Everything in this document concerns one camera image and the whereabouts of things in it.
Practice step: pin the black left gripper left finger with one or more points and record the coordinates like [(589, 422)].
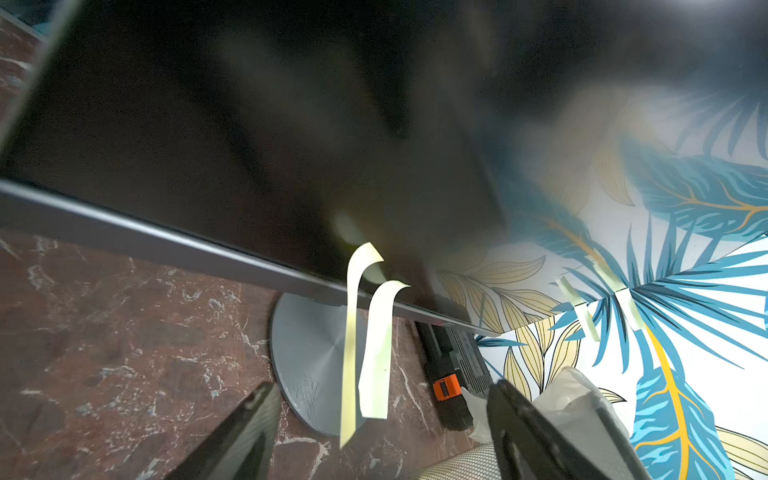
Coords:
[(241, 446)]

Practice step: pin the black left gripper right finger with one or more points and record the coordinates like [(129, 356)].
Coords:
[(586, 442)]

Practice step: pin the edge sticky note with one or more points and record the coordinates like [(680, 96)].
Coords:
[(374, 381), (621, 292), (363, 257), (580, 307)]

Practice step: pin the grey round monitor stand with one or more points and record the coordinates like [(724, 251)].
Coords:
[(307, 347)]

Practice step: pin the black flat computer monitor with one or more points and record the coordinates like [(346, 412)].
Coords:
[(490, 150)]

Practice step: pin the grey mesh waste bin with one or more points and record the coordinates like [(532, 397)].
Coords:
[(479, 463)]

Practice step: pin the clear plastic bin liner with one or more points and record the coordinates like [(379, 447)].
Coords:
[(567, 387)]

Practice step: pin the black case with orange latches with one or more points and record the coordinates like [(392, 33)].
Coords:
[(453, 363)]

